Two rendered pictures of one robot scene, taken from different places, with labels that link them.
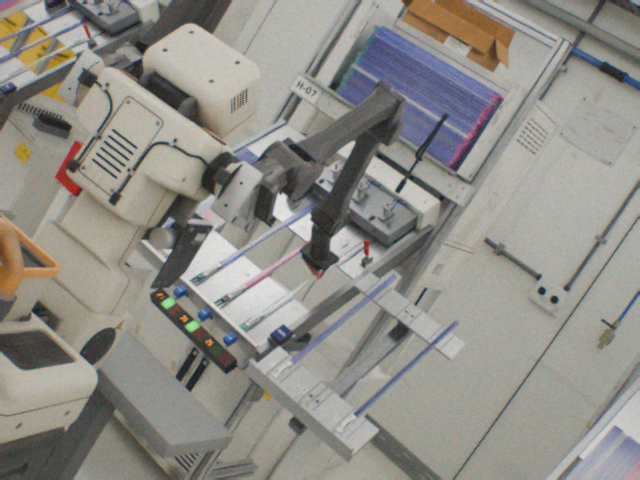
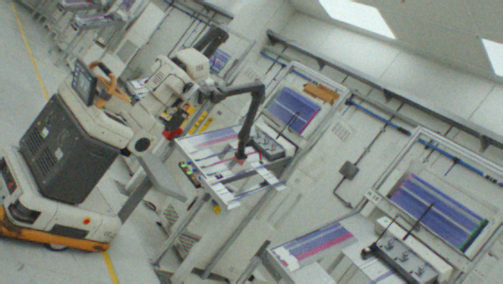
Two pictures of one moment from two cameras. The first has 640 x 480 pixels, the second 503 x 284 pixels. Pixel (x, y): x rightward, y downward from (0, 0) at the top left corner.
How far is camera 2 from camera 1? 1.24 m
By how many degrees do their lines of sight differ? 20
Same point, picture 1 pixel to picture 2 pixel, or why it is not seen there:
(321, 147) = (226, 90)
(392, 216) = (275, 149)
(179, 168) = (174, 81)
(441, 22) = (314, 92)
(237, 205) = (189, 94)
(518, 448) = not seen: outside the picture
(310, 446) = (221, 220)
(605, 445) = (331, 227)
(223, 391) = (202, 213)
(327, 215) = (242, 135)
